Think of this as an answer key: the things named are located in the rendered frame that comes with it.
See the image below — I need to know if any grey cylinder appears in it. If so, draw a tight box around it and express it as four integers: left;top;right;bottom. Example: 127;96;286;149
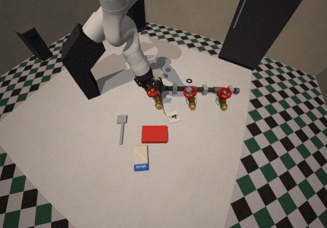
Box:
186;87;192;94

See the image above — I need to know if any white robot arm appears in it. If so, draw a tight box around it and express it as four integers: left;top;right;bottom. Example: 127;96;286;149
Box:
82;0;158;76

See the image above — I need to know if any red rectangular block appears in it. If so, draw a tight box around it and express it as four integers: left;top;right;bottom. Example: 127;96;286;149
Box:
141;126;167;144

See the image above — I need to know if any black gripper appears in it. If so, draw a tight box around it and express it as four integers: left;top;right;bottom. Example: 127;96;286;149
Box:
134;67;163;95

